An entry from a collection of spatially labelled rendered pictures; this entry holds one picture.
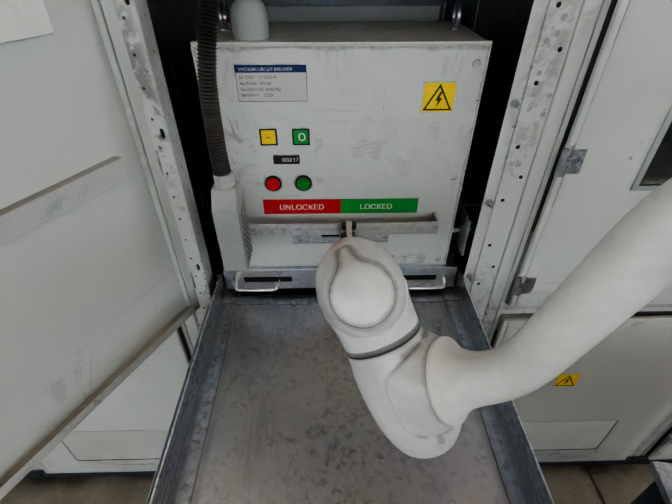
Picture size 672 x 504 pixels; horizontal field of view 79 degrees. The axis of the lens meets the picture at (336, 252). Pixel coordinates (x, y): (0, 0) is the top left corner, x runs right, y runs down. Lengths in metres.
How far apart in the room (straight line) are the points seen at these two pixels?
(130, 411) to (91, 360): 0.53
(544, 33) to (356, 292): 0.52
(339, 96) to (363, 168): 0.15
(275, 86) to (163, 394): 0.89
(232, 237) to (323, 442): 0.40
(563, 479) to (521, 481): 1.06
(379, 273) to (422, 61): 0.44
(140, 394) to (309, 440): 0.66
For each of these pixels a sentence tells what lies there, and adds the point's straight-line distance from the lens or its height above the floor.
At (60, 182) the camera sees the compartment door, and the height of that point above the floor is 1.24.
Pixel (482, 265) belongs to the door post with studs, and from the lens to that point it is 0.96.
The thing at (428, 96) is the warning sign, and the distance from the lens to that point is 0.79.
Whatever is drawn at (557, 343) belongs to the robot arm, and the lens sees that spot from 0.43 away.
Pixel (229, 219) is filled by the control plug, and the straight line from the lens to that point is 0.76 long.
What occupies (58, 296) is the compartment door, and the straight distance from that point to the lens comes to 0.80.
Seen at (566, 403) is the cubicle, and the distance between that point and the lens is 1.46.
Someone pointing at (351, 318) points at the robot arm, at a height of 1.22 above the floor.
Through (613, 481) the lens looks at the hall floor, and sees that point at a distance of 1.93.
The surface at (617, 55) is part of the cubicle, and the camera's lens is 0.82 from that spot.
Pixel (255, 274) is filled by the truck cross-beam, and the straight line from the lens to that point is 0.97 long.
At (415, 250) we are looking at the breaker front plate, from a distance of 0.95.
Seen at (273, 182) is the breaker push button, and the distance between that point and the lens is 0.83.
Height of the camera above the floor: 1.53
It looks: 38 degrees down
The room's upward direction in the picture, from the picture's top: straight up
